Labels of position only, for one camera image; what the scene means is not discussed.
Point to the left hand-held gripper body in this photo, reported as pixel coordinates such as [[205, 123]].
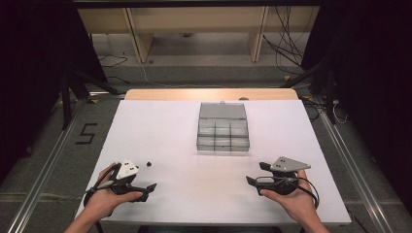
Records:
[[125, 173]]

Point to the white table sheet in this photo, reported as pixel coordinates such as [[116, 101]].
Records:
[[181, 168]]

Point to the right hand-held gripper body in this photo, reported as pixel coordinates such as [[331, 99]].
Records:
[[285, 176]]

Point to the clear plastic compartment box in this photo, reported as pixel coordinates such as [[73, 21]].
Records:
[[223, 129]]

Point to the small black part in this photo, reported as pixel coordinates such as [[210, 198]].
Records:
[[149, 164]]

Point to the person's left hand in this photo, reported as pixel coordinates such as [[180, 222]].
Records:
[[105, 198]]

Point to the black metal stand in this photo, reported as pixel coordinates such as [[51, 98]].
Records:
[[324, 84], [69, 93]]

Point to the aluminium floor rail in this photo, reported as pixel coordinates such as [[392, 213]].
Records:
[[42, 181], [353, 168]]

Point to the dark curtain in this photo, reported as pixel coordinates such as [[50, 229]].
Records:
[[32, 71], [372, 81]]

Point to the light wooden desk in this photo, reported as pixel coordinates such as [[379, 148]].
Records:
[[197, 17]]

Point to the person's right hand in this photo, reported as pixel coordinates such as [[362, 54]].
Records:
[[296, 202]]

